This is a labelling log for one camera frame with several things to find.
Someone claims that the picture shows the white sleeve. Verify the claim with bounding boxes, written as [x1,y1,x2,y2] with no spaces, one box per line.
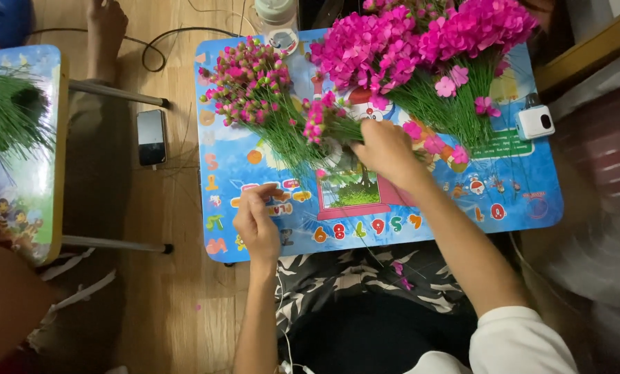
[404,305,581,374]

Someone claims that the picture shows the white earphone cable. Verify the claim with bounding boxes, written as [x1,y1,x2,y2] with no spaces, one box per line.
[275,270,316,374]

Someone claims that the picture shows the person's left hand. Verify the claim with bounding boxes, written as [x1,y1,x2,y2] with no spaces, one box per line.
[232,183,286,266]

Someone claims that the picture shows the small pink bud stem bunch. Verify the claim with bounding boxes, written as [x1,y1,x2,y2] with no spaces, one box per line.
[302,90,367,147]

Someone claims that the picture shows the clear plastic bottle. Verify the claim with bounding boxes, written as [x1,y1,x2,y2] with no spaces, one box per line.
[251,0,300,37]

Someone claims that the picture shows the blue cartoon print small table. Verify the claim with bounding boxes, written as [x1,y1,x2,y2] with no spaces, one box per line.
[194,28,565,265]

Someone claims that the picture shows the black white patterned trousers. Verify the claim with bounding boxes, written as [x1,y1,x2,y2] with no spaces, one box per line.
[275,241,500,374]

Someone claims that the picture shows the yellow edged cartoon small table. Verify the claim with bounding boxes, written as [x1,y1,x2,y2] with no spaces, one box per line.
[0,45,175,267]

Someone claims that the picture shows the wooden frame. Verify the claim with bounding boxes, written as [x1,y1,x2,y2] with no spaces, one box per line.
[533,0,620,94]

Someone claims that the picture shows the black smartphone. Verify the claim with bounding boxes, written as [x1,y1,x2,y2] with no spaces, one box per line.
[136,108,168,168]

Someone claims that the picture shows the pile of green wire stems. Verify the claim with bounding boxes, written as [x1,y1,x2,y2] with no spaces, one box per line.
[0,65,56,167]

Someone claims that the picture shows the pile of pink bud stems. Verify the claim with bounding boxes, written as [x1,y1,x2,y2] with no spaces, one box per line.
[199,35,331,180]

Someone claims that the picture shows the person's right hand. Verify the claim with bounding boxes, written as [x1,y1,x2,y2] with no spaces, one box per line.
[351,120,426,191]

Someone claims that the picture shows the pile of pink blossom stems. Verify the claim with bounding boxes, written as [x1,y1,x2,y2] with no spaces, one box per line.
[309,0,540,166]

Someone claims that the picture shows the black cable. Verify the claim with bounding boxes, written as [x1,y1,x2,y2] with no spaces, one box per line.
[27,26,240,73]

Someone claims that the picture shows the white paper scraps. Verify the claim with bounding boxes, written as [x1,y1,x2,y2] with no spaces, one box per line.
[39,247,117,315]

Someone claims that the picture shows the white small camera device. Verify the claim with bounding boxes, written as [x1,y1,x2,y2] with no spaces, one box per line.
[514,93,556,141]

